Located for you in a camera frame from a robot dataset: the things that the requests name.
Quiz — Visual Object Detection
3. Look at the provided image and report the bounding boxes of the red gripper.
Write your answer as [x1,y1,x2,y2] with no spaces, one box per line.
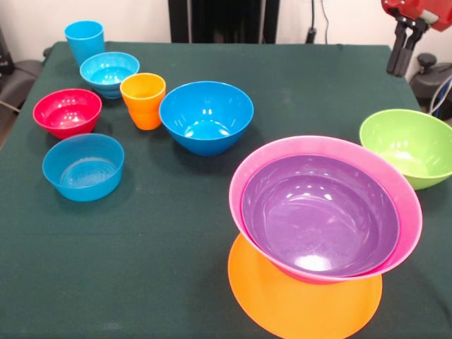
[381,0,452,78]

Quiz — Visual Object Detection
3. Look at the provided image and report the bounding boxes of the green bowl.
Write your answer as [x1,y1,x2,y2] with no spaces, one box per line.
[359,108,452,191]

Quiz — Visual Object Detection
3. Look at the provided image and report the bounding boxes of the large pink bowl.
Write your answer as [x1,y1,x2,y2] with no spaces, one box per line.
[228,136,424,285]

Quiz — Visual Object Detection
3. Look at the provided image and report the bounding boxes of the purple bowl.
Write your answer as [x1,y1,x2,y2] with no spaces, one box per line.
[240,153,400,278]

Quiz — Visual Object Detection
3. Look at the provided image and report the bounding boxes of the large orange bowl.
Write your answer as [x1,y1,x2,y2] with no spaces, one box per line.
[227,232,383,339]

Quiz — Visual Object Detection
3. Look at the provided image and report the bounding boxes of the orange cup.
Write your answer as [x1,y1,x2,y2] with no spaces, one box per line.
[119,72,167,131]

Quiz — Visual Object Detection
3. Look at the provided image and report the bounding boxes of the small ribbed cyan bowl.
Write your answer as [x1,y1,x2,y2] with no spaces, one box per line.
[79,51,141,100]

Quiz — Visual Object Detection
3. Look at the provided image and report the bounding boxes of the blue cup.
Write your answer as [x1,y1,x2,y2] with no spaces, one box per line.
[64,20,106,68]

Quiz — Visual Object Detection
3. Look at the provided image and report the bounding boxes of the dark green tablecloth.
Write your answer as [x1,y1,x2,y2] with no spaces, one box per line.
[0,41,452,339]

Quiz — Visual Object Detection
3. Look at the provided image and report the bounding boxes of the small crimson bowl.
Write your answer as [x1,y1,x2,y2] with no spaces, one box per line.
[32,88,103,140]

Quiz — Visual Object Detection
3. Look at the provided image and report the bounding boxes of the translucent blue bowl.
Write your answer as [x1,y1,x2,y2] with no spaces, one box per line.
[42,133,125,203]

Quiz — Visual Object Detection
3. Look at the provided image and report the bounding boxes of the black hanging cable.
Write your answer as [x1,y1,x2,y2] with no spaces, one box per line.
[305,0,331,45]

